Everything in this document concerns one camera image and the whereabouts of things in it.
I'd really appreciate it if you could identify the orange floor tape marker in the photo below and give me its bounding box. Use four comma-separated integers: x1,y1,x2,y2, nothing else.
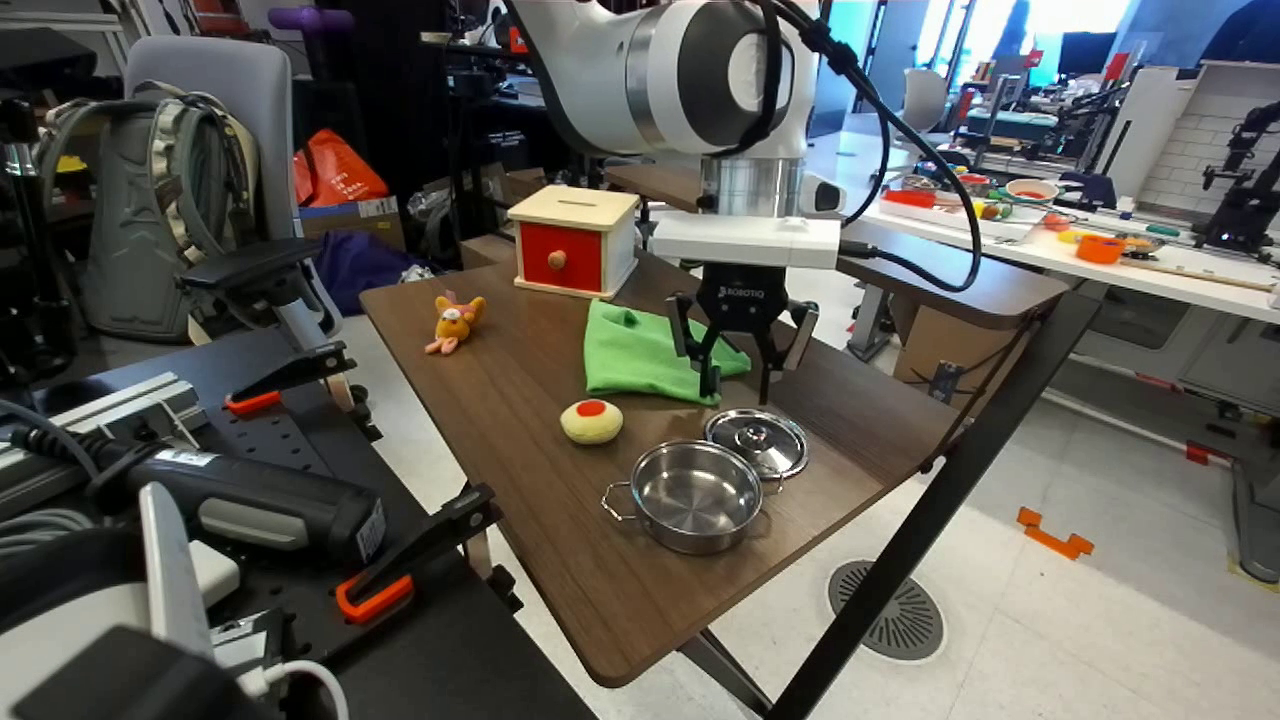
1016,507,1097,558

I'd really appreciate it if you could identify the stainless steel pot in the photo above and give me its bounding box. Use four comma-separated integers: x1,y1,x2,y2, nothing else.
598,440,770,557

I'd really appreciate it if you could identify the black orange clamp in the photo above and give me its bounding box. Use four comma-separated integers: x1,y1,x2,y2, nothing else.
225,345,352,421
330,483,499,629

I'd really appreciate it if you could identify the grey office chair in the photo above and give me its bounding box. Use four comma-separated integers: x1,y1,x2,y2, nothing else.
128,34,339,350

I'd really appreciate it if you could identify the white cluttered side table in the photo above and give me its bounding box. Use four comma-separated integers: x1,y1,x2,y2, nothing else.
859,185,1280,328

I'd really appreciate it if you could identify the orange plush toy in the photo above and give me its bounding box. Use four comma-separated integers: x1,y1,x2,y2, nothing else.
424,294,488,354

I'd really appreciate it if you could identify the steel pot lid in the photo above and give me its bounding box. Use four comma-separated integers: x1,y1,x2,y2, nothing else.
705,406,809,483

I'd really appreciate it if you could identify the green cloth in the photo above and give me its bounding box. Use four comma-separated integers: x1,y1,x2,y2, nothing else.
581,300,705,403

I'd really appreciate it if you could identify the lower black orange clamp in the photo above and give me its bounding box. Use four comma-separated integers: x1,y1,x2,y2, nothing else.
330,483,499,629

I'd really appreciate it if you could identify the black table leg frame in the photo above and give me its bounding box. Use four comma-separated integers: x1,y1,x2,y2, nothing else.
680,285,1103,720

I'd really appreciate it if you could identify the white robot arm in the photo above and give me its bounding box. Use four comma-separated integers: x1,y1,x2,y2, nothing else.
509,0,840,394

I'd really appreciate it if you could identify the yellow red plush ball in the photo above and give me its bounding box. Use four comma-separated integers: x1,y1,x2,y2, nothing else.
561,400,624,447

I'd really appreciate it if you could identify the wooden box red drawer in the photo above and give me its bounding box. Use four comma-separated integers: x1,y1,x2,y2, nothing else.
509,185,640,294

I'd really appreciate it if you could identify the black grey handheld device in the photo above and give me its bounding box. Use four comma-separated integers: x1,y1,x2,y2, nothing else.
128,447,386,563

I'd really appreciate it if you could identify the grey backpack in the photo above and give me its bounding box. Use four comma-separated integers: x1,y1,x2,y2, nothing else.
35,92,242,345

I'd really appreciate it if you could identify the round floor drain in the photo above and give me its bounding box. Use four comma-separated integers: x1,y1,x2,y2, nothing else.
829,558,942,660

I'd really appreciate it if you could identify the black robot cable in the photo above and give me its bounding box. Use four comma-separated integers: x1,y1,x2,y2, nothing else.
761,0,986,294

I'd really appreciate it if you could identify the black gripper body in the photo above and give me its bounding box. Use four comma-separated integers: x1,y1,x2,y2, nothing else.
669,264,820,370

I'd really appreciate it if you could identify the orange bag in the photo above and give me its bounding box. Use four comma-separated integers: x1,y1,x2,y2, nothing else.
290,129,386,209

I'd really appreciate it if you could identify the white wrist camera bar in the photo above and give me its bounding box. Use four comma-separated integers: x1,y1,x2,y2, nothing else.
648,211,840,268

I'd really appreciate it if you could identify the upper black orange clamp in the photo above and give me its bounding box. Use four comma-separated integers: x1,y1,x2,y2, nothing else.
225,345,352,421

